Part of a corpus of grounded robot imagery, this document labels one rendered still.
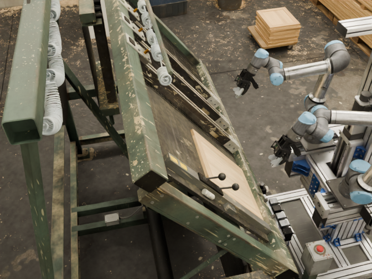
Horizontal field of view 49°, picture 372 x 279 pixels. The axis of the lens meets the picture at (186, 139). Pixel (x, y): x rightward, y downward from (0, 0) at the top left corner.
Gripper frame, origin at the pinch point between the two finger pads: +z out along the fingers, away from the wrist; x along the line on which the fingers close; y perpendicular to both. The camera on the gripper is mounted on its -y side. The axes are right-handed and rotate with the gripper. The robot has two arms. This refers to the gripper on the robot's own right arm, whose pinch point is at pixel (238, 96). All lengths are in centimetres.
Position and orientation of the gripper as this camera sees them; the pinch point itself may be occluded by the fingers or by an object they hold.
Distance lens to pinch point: 274.5
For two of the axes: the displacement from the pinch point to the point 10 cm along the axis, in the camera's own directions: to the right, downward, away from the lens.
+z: -4.3, 7.2, 5.4
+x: 2.3, 6.6, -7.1
